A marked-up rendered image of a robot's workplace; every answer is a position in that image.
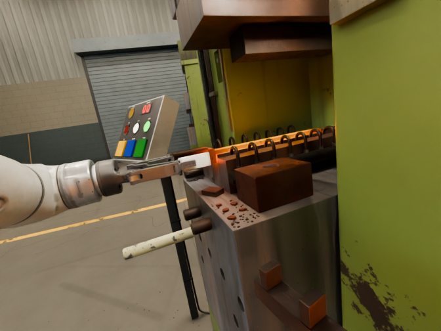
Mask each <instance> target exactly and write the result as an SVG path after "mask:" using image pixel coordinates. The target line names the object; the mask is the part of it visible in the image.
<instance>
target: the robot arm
mask: <svg viewBox="0 0 441 331"><path fill-rule="evenodd" d="M169 154H170V156H168V155H167V156H164V157H160V158H154V159H151V160H145V161H141V162H135V163H134V162H131V163H128V164H127V165H126V167H122V168H118V166H117V162H116V161H115V160H114V159H109V160H103V161H99V162H97V163H96V164H95V163H94V162H93V161H92V160H84V161H80V162H74V163H70V164H62V165H43V164H21V163H19V162H17V161H15V160H12V159H10V158H7V157H4V156H2V155H0V230H1V229H9V228H15V227H21V226H24V225H29V224H32V223H36V222H39V221H42V220H45V219H48V218H50V217H54V216H56V215H58V214H60V213H62V212H64V211H66V210H70V209H73V208H78V207H81V206H86V205H90V204H93V203H97V202H100V201H101V200H102V195H103V196H105V197H107V196H112V195H115V194H120V193H122V192H123V185H122V183H129V182H130V184H131V185H136V184H139V183H143V182H146V181H151V180H155V179H160V178H164V177H170V176H174V175H179V174H180V176H181V175H183V174H182V172H183V171H188V170H191V169H197V168H200V167H205V166H210V165H211V161H210V155H209V152H205V153H202V154H196V155H192V156H187V157H183V158H179V159H178V160H176V161H174V157H173V153H169Z"/></svg>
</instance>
